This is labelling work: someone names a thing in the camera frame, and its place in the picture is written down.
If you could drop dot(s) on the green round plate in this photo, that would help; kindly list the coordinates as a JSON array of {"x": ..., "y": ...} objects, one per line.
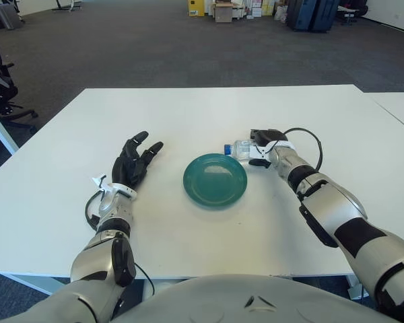
[{"x": 215, "y": 183}]

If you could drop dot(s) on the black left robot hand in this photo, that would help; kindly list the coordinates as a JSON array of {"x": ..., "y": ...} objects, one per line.
[{"x": 128, "y": 168}]

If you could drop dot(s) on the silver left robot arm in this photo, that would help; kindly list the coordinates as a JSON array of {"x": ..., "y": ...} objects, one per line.
[{"x": 94, "y": 255}]

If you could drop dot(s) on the white desk frame leg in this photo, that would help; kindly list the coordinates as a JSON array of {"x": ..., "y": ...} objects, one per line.
[{"x": 1, "y": 131}]

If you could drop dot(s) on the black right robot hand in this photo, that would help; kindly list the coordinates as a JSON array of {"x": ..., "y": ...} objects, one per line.
[{"x": 269, "y": 136}]

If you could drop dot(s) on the grey robot torso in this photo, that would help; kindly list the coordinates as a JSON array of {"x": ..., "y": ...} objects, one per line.
[{"x": 229, "y": 303}]

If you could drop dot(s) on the grey rolling cabinet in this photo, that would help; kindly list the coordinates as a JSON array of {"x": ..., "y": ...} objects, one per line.
[{"x": 6, "y": 17}]

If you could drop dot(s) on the yellow box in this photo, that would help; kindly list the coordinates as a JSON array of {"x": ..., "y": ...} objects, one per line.
[{"x": 196, "y": 7}]

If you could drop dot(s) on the dark blue hard case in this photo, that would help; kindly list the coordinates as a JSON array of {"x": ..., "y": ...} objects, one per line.
[
  {"x": 301, "y": 15},
  {"x": 326, "y": 15}
]

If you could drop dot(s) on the black stand legs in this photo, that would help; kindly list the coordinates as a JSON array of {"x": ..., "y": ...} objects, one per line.
[{"x": 67, "y": 5}]

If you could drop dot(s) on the clear plastic water bottle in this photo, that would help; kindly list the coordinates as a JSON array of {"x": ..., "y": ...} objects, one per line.
[{"x": 239, "y": 151}]

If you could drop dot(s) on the stack of white boxes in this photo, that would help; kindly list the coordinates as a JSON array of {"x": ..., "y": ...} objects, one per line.
[{"x": 254, "y": 7}]

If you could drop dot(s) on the black background swivel chair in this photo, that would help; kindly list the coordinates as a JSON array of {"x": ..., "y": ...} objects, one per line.
[{"x": 353, "y": 10}]

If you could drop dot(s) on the brown cardboard box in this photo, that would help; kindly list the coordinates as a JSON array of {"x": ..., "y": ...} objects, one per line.
[{"x": 223, "y": 13}]

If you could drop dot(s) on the white plastic bag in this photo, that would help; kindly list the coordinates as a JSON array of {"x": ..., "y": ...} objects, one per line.
[{"x": 280, "y": 14}]

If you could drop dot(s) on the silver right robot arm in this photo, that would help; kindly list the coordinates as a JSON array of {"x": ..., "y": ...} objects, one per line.
[{"x": 333, "y": 212}]

